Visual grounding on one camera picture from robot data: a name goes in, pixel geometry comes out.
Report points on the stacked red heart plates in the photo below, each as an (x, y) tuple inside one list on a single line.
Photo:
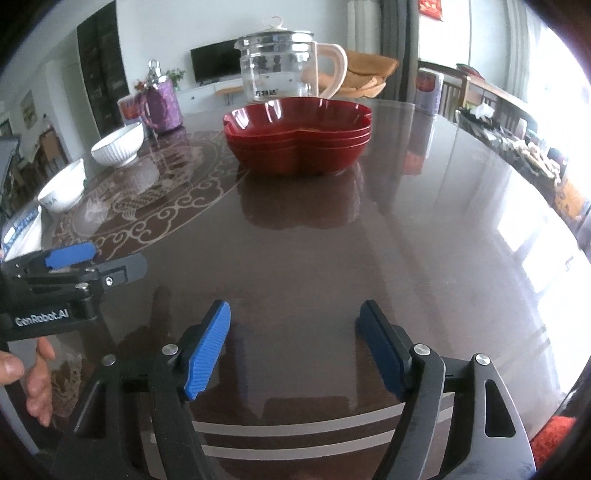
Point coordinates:
[(299, 136)]

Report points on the glass kettle with lid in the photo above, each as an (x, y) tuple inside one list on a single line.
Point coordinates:
[(279, 62)]

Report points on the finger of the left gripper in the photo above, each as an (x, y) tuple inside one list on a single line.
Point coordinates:
[(55, 259), (107, 274)]

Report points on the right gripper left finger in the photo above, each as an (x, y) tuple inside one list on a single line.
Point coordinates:
[(103, 438)]

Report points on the person's left hand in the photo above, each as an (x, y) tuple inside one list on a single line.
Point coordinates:
[(38, 387)]

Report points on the plain white bowl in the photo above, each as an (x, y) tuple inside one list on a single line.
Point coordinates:
[(64, 189)]

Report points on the red white canister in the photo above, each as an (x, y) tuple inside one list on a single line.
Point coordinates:
[(429, 87)]

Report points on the orange label tin can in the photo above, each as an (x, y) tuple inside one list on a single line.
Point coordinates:
[(129, 109)]

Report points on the orange cushioned chair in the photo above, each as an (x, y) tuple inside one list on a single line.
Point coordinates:
[(367, 75)]

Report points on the dark glass cabinet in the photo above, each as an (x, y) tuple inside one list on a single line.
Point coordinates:
[(102, 67)]

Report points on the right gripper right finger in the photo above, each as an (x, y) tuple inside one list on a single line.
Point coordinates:
[(487, 439)]

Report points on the wooden side furniture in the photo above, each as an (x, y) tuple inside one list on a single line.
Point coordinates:
[(499, 120)]

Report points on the black television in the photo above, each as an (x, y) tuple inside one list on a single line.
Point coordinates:
[(215, 61)]

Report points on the ribbed white bowl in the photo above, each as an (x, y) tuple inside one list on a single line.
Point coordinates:
[(119, 147)]

